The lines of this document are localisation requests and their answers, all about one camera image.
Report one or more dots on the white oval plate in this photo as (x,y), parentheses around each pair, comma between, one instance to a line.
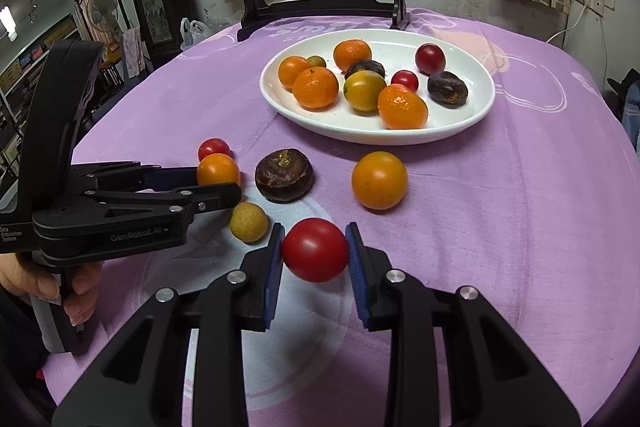
(320,123)

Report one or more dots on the large orange mandarin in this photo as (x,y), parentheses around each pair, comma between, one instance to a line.
(402,107)
(315,88)

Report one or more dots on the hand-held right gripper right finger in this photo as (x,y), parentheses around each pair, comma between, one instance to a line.
(356,277)

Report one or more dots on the green-orange tomato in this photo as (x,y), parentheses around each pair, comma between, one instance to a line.
(364,92)

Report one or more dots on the blue clothes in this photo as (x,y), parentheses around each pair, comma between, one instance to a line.
(632,107)

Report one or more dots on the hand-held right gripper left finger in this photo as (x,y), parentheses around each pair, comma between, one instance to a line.
(274,277)

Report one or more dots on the person's left hand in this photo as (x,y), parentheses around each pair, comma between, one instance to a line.
(82,289)

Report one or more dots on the small tan longan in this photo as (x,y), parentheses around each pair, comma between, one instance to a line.
(317,61)
(248,222)

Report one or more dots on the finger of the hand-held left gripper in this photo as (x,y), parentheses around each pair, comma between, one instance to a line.
(170,177)
(215,197)

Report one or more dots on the red cherry tomato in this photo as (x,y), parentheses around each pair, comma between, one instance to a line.
(214,148)
(315,249)
(404,80)

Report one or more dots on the dark brown water chestnut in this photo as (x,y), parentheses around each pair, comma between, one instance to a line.
(284,175)
(367,67)
(447,88)

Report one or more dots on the orange cherry tomato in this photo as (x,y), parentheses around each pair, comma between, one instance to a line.
(218,169)
(379,180)
(291,71)

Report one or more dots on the pink hanging cloth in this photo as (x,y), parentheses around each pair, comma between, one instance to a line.
(132,52)

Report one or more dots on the standing fan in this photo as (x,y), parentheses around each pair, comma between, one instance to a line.
(101,14)

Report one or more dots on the dark red tomato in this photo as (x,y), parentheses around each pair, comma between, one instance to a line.
(430,58)

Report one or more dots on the white plastic bag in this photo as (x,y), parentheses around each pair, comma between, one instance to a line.
(192,34)

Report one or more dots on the small orange mandarin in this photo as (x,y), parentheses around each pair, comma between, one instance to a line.
(352,53)

